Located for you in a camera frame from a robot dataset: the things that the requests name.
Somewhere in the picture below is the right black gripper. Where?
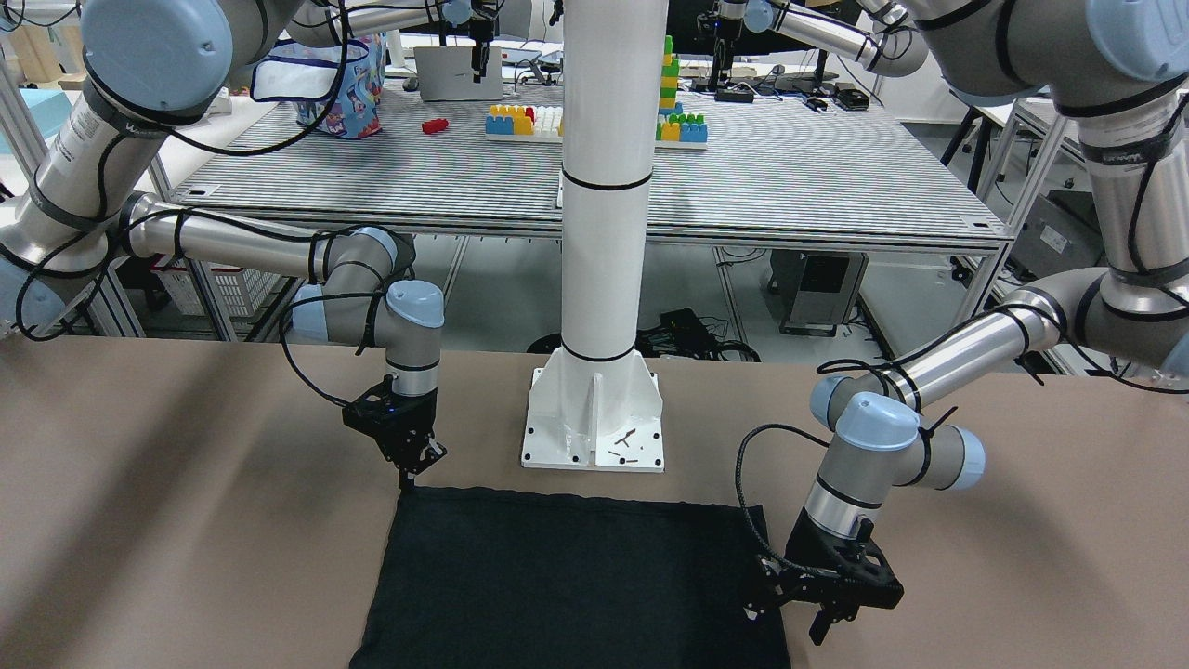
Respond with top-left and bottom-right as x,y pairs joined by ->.
341,375 -> 447,492

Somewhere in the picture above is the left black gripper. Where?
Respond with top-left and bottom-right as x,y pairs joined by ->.
746,520 -> 904,646

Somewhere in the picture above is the black printed t-shirt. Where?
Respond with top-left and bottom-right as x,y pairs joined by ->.
350,487 -> 789,668

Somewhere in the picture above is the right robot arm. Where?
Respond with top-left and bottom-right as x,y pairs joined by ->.
4,1 -> 446,491

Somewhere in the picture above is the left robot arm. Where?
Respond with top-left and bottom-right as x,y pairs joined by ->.
744,1 -> 1185,644

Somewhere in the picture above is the grey computer tower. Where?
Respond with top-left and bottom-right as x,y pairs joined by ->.
768,250 -> 868,337

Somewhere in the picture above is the red toy block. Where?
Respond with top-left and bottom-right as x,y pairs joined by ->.
421,118 -> 449,135

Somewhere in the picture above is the toy block set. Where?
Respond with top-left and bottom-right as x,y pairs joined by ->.
484,103 -> 564,143

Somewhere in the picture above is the silver laptop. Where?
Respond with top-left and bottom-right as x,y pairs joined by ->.
413,46 -> 503,102

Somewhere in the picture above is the colourful patterned bag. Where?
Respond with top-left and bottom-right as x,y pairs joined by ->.
250,33 -> 386,139

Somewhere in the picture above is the striped metal work table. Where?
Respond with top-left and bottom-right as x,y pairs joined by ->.
174,90 -> 1013,280

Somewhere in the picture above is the toy block tower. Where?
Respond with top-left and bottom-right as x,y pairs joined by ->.
655,34 -> 709,150

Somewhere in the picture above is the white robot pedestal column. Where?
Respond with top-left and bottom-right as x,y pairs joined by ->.
521,1 -> 668,473

